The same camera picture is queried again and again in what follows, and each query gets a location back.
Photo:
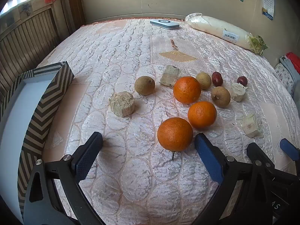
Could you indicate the white and blue flat device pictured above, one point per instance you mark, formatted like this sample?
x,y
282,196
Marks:
x,y
164,24

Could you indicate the floral cloth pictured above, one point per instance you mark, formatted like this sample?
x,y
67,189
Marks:
x,y
284,77

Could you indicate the red cloth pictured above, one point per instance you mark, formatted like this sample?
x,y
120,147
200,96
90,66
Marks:
x,y
294,59

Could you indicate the pink quilted bedspread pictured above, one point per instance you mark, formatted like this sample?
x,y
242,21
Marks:
x,y
131,51

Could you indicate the white radish in plastic bag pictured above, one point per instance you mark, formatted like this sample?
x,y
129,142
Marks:
x,y
218,27

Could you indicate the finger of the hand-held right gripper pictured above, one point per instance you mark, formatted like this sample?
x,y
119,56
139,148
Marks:
x,y
290,149
259,154

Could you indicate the striped cardboard box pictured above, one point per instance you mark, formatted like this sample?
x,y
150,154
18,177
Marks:
x,y
14,112

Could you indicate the brown longan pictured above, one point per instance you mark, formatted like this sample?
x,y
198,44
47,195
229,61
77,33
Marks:
x,y
203,80
220,96
144,85

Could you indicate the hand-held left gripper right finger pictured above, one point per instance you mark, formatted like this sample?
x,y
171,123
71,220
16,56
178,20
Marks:
x,y
208,159

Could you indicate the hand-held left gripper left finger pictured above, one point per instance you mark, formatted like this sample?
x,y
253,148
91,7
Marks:
x,y
86,157

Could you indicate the sugarcane piece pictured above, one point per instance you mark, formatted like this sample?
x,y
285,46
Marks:
x,y
170,75
252,125
238,91
121,104

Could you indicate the wooden slatted wall panel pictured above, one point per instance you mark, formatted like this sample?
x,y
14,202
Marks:
x,y
28,42

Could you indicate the orange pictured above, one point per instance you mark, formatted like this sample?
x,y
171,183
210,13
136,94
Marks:
x,y
175,134
187,89
202,114

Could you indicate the red jujube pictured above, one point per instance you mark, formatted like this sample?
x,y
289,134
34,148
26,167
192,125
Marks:
x,y
242,81
216,79

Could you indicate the grey cloth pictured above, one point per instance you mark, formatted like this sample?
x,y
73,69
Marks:
x,y
291,65

